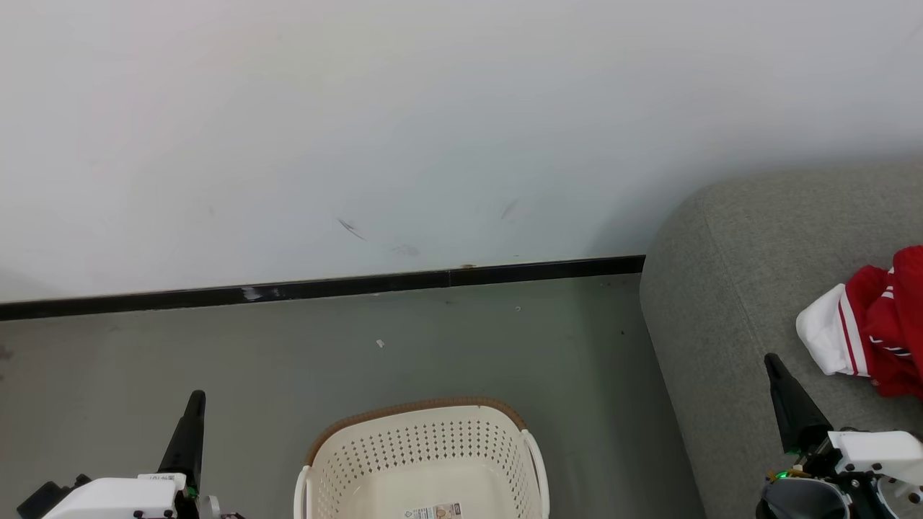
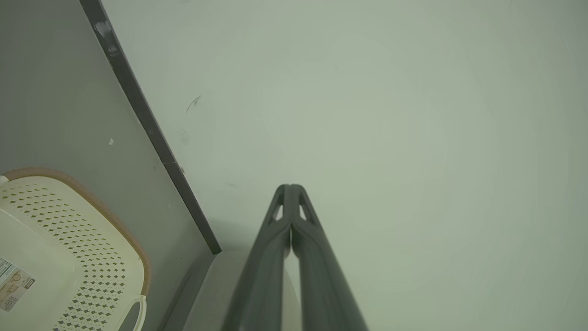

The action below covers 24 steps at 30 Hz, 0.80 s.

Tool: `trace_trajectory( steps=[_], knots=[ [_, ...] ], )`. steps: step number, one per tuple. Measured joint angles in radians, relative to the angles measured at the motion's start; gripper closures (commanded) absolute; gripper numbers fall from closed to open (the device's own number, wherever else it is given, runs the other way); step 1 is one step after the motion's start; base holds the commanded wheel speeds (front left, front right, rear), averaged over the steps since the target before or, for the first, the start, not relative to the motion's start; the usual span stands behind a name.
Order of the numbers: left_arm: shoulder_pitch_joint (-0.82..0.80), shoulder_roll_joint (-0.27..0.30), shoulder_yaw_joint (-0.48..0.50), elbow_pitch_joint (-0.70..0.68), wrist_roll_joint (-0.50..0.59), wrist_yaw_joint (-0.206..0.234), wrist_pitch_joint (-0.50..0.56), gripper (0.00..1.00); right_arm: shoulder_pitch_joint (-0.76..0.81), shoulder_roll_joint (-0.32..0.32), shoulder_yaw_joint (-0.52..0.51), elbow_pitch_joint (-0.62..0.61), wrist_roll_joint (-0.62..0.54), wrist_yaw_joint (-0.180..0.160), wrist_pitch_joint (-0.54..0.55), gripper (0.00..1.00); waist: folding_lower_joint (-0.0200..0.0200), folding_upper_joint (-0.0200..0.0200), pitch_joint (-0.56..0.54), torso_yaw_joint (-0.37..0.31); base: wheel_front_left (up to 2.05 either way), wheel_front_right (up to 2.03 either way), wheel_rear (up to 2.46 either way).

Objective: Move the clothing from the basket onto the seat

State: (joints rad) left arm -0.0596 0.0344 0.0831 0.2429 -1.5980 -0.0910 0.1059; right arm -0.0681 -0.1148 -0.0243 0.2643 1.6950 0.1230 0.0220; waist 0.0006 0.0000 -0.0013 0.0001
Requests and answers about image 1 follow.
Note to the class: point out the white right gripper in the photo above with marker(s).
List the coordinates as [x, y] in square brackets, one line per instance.
[880, 461]

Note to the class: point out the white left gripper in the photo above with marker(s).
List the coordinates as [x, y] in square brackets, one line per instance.
[122, 499]

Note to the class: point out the red jersey shirt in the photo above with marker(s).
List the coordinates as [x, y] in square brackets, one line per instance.
[898, 331]

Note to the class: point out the grey fabric sofa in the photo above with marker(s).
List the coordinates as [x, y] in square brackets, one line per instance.
[735, 288]

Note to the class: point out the black baseboard strip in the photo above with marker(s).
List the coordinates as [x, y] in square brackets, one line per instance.
[324, 285]

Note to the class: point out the white laundry basket brown rim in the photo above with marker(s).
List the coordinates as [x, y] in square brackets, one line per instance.
[425, 447]

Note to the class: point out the printed label sticker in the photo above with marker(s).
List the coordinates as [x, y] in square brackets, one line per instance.
[434, 512]

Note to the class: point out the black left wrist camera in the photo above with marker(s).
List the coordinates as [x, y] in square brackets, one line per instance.
[47, 499]

